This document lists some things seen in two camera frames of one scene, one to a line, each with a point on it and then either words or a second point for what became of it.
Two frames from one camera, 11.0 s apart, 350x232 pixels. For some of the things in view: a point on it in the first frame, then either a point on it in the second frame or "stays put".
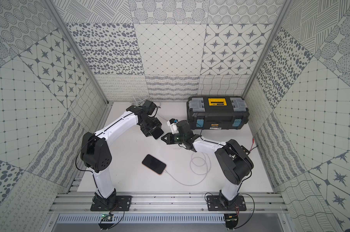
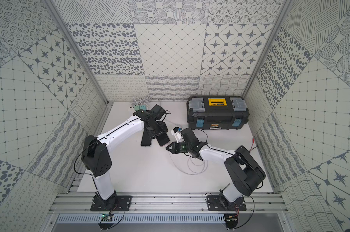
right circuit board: x=231 y=220 stays put
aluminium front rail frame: x=169 y=202 stays put
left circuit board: x=106 y=217 stays put
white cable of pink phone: x=196 y=183 to x=196 y=172
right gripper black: x=168 y=141 to x=174 y=150
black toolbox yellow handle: x=216 y=112 stays put
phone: x=154 y=164 to x=146 y=140
